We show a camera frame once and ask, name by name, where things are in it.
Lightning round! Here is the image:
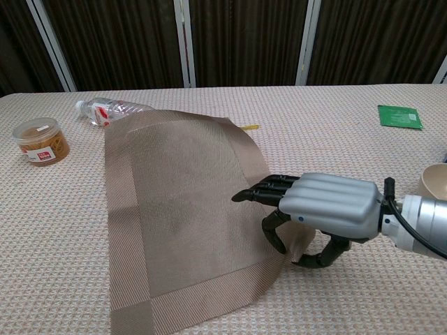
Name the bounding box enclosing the light brown bowl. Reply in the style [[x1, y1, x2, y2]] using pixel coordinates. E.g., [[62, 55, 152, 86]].
[[418, 163, 447, 202]]

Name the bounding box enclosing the clear plastic water bottle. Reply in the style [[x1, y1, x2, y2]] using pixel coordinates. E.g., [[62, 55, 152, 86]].
[[75, 98, 154, 129]]

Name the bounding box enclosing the beige woven tablecloth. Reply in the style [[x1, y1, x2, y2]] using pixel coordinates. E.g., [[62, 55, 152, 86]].
[[0, 82, 447, 335]]

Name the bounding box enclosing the white screen frame post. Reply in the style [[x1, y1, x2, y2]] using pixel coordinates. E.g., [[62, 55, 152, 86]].
[[173, 0, 196, 88], [26, 0, 77, 93], [295, 0, 321, 87], [432, 57, 447, 84]]

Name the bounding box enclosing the clear jar of rubber bands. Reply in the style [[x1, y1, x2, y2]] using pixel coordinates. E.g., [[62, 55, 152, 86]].
[[12, 117, 71, 168]]

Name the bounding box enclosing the brown woven placemat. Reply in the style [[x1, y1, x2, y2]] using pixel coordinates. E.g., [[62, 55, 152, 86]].
[[103, 109, 317, 335]]

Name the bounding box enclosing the green foil packet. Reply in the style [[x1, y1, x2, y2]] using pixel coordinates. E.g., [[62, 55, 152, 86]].
[[377, 104, 423, 131]]

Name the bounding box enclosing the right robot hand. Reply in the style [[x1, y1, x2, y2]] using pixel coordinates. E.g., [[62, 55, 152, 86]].
[[231, 172, 385, 269]]

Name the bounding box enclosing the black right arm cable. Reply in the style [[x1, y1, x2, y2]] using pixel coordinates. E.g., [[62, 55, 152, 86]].
[[383, 177, 447, 261]]

